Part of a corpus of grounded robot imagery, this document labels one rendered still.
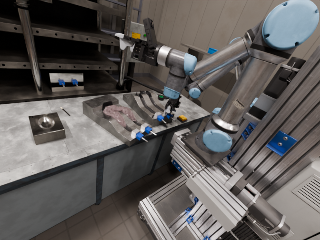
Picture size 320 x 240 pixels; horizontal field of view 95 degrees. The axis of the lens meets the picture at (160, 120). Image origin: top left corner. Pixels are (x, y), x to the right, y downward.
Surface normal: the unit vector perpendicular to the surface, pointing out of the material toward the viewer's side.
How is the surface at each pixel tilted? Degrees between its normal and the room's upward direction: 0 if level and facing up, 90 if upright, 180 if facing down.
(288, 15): 82
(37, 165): 0
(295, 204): 90
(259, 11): 90
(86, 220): 0
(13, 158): 0
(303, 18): 82
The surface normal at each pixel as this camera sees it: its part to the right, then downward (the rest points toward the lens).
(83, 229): 0.25, -0.81
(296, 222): -0.75, 0.19
